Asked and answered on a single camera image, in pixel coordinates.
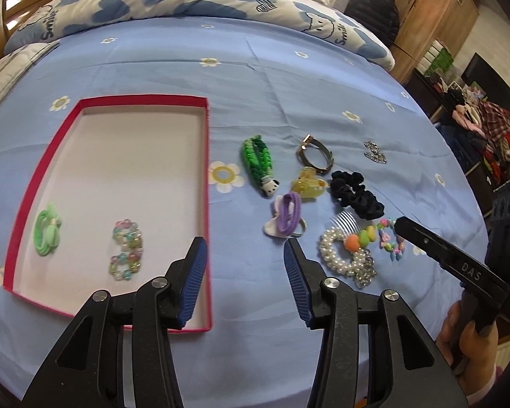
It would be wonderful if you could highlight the black velvet scrunchie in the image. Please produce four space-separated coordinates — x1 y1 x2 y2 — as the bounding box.
330 170 384 220

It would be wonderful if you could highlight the clear comb with colourful beads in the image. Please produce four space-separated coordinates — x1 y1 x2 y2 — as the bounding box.
330 209 375 253

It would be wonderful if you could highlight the black television screen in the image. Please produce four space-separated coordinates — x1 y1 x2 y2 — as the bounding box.
461 53 510 113

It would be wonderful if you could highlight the yellow floral hair claw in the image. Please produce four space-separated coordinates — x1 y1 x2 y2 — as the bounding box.
290 167 328 200

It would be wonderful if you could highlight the blue flower bed sheet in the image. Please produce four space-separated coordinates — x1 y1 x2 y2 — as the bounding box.
0 18 487 407

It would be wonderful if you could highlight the purple bow hair tie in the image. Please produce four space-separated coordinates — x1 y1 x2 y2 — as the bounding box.
262 190 308 239

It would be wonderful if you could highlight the red shallow tray box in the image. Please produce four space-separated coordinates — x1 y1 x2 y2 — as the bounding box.
3 94 209 317

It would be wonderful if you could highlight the blue cloud print duvet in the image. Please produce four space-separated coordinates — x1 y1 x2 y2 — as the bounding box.
4 0 395 70

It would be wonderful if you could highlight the colourful bead charm bracelet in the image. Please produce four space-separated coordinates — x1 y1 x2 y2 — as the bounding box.
376 216 406 263

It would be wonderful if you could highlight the person's right hand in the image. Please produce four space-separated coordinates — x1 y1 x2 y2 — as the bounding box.
436 301 498 407

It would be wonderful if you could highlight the silver chain necklace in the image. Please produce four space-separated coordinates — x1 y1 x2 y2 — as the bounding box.
363 140 389 165

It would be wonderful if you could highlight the gold square wristwatch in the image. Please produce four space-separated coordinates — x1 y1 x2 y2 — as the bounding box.
295 134 334 175

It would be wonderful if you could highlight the pastel plastic chain bracelet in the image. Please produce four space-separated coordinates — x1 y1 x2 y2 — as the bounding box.
107 218 145 282

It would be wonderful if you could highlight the green braided keychain with puppy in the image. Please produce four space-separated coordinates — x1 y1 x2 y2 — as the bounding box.
240 135 279 198

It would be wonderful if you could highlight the white pearl bracelet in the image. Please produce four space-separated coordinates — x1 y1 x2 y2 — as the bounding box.
318 226 378 279

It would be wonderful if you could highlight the green bow hair tie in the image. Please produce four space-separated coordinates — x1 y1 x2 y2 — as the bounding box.
33 203 63 257

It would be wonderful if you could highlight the wooden wardrobe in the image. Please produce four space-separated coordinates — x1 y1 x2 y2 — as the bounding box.
391 0 481 83

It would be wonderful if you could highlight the pile of clothes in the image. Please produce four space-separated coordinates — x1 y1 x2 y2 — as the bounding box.
438 89 510 186

